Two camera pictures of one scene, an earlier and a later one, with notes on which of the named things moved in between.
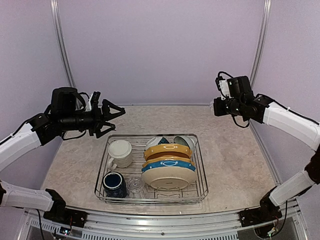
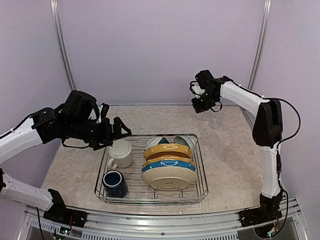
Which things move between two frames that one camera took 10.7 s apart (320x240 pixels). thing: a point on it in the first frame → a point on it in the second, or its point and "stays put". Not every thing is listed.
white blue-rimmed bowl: x=156 y=141 stays put
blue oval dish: x=169 y=164 stays put
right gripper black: x=219 y=111 → x=199 y=107
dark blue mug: x=114 y=185 stays put
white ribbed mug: x=121 y=154 stays put
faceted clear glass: x=135 y=188 → x=203 y=116
